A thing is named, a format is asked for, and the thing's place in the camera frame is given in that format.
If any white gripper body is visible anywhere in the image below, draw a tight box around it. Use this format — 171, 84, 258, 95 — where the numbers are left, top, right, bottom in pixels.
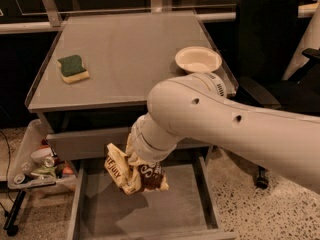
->
126, 114, 182, 163

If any brown chip bag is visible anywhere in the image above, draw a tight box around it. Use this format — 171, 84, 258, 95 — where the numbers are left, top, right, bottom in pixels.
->
104, 143, 169, 195

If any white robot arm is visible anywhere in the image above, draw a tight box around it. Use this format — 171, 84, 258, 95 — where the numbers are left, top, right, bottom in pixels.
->
126, 73, 320, 193

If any grey upper drawer with knob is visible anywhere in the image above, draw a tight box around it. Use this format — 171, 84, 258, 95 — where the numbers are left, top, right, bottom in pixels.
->
46, 118, 225, 162

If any grey open middle drawer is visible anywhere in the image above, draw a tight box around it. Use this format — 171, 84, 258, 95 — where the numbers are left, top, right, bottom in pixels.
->
67, 149, 237, 240

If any grey drawer cabinet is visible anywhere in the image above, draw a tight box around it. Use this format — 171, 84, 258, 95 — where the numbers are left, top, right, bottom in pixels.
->
24, 10, 239, 162

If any white paper bowl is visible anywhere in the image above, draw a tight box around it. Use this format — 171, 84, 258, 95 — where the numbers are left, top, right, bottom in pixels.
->
175, 46, 222, 74

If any green yellow sponge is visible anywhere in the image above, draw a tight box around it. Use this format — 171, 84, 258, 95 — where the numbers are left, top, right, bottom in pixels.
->
57, 55, 89, 84

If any clear plastic bin of items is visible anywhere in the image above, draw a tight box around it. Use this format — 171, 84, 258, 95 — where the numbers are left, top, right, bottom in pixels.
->
8, 119, 77, 196

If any black office chair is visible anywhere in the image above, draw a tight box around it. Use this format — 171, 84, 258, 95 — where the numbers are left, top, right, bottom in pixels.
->
222, 0, 320, 190

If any metal railing with bracket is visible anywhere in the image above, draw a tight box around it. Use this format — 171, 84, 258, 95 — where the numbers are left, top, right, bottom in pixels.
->
0, 0, 319, 31

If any black stand with cable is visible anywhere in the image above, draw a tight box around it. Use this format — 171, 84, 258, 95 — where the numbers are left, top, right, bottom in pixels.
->
0, 130, 26, 237

